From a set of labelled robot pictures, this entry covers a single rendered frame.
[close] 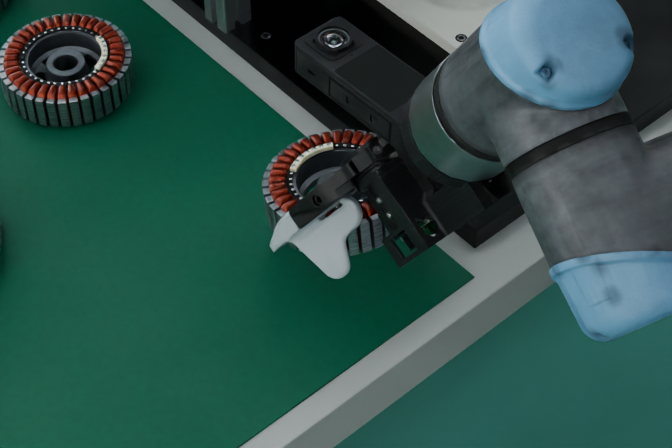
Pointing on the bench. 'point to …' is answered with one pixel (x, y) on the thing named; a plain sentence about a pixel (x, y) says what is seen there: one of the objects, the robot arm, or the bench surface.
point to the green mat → (165, 250)
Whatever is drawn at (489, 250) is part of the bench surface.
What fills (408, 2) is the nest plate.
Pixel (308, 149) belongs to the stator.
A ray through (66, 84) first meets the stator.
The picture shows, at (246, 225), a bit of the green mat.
